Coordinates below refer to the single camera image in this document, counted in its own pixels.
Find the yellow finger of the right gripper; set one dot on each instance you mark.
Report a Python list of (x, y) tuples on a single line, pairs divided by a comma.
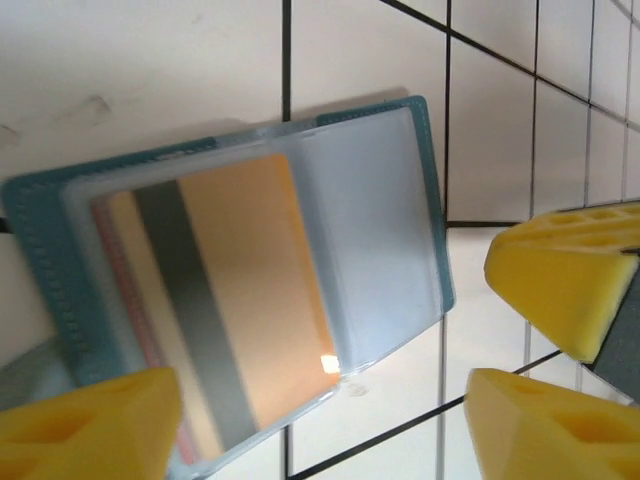
[(550, 285)]

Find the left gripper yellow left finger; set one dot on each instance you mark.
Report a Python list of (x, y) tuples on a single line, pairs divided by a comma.
[(85, 430)]

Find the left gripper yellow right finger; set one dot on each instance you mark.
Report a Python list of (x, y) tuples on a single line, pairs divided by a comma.
[(560, 435)]

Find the teal card holder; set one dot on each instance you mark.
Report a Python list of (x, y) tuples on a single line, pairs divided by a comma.
[(380, 225)]

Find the orange card with grey stripe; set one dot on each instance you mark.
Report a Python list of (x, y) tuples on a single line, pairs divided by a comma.
[(260, 280)]

